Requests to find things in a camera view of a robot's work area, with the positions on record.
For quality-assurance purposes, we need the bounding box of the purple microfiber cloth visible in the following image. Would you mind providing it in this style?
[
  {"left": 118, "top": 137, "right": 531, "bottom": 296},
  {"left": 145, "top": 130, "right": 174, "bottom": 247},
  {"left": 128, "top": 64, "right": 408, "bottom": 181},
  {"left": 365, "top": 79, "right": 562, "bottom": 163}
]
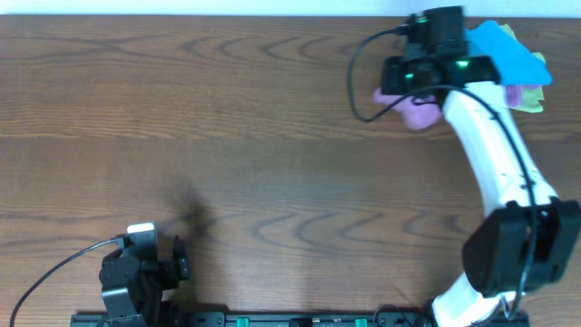
[{"left": 392, "top": 95, "right": 442, "bottom": 131}]

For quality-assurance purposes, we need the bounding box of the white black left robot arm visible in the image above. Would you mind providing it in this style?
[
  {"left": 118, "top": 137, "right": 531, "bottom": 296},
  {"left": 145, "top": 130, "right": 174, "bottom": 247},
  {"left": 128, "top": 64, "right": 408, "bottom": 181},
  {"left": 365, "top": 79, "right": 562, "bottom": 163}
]
[{"left": 99, "top": 230, "right": 191, "bottom": 326}]

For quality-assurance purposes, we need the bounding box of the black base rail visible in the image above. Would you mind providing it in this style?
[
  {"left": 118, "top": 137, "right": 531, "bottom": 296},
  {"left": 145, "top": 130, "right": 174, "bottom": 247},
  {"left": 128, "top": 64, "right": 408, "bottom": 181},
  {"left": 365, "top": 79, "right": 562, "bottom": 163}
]
[{"left": 70, "top": 311, "right": 531, "bottom": 327}]

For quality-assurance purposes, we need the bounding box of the blue microfiber cloth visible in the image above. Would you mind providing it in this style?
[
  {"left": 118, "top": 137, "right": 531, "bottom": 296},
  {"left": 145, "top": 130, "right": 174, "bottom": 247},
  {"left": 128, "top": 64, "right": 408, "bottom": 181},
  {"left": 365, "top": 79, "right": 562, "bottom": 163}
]
[{"left": 465, "top": 20, "right": 552, "bottom": 85}]

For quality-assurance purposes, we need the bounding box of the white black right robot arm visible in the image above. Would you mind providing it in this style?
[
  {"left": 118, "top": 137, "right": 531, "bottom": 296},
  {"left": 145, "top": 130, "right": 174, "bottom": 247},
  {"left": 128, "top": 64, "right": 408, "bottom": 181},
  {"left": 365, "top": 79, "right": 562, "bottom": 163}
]
[{"left": 380, "top": 55, "right": 580, "bottom": 326}]

